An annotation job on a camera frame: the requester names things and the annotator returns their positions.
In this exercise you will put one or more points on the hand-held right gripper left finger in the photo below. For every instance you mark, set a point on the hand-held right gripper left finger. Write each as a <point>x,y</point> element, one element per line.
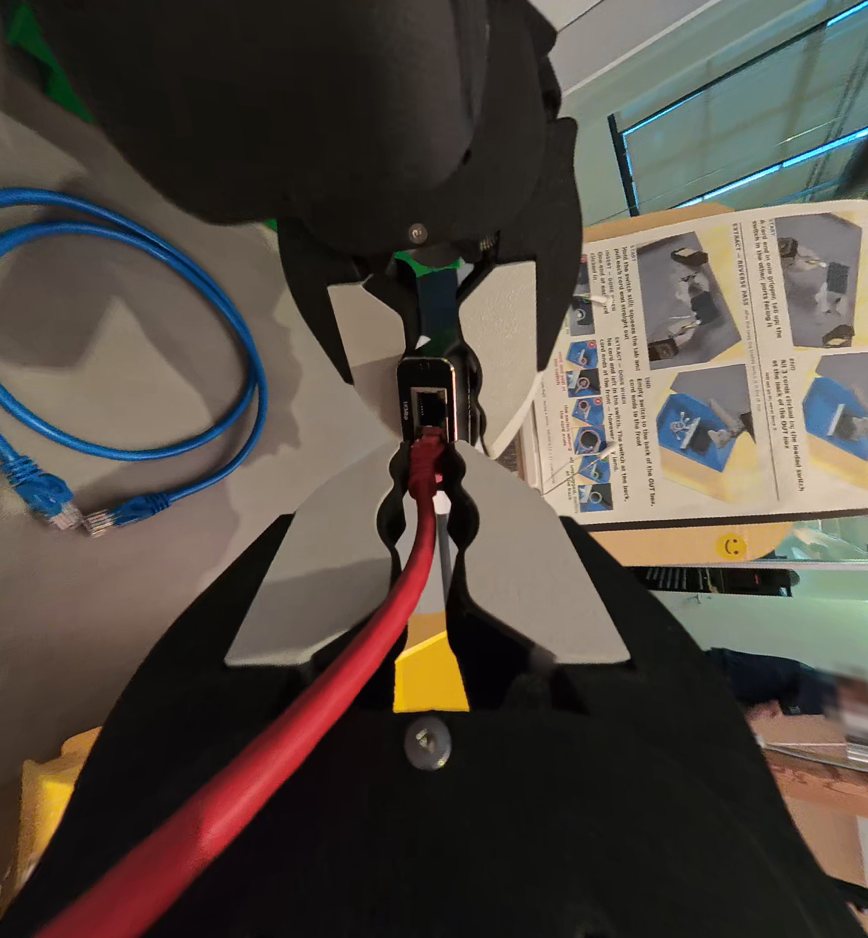
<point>309,586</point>

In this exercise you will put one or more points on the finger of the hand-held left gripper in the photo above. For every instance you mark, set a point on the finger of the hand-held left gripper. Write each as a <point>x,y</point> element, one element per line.
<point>503,330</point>
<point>364,322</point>

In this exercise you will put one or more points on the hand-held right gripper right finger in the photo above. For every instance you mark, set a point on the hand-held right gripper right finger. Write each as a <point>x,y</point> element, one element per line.
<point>529,586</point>

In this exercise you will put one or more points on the black ethernet port adapter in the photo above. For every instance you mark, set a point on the black ethernet port adapter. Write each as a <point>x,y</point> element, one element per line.
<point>423,370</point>

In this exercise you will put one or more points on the yellow plastic bin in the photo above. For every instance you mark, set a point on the yellow plastic bin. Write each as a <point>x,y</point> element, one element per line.
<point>426,674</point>

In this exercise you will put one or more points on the green plastic bin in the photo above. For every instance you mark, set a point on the green plastic bin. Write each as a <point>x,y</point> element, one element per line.
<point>38,44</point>

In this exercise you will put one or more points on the yellow smiley sticker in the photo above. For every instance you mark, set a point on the yellow smiley sticker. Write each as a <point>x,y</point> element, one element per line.
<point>731,547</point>

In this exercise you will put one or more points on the printed instruction sheet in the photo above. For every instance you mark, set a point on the printed instruction sheet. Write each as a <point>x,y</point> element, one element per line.
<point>763,410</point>

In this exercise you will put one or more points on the glass office window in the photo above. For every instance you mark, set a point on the glass office window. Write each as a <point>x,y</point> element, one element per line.
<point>734,110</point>

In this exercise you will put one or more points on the cardboard box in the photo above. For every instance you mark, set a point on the cardboard box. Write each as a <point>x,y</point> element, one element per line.
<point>807,806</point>

